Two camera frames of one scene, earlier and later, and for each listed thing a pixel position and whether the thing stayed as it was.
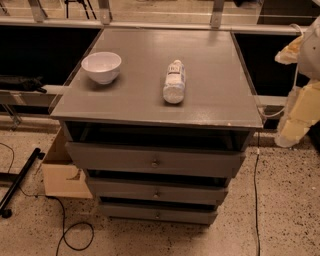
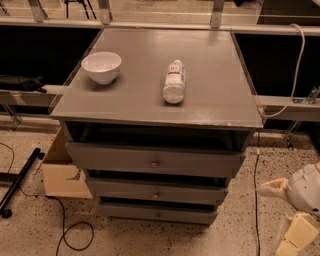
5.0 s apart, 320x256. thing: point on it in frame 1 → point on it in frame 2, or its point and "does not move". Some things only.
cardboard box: x=62 y=178 does not move
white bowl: x=102 y=66 does not move
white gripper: x=310 y=53 → x=306 y=190
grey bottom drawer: x=159 y=213 does not move
